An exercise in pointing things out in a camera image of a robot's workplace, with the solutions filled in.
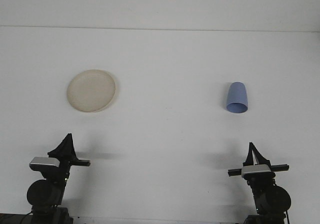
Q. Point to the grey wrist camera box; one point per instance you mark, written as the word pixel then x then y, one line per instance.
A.
pixel 43 162
pixel 256 169

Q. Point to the pale blue cup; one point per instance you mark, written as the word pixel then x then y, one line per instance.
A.
pixel 237 95

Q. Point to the pale round plate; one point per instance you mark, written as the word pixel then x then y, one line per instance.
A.
pixel 91 91

